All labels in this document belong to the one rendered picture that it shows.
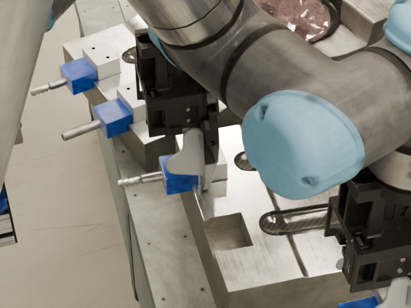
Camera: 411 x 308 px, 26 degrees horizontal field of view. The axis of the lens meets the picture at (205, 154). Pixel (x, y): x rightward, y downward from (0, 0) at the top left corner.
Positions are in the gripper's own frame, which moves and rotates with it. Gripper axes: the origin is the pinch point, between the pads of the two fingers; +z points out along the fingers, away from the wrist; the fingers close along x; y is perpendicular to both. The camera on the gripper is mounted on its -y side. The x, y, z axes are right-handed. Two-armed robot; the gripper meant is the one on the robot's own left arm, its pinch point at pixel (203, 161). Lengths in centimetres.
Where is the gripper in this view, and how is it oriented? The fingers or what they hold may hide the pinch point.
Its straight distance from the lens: 109.2
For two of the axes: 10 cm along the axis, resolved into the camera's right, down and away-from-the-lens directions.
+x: 2.5, 6.7, -7.0
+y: -9.7, 1.7, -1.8
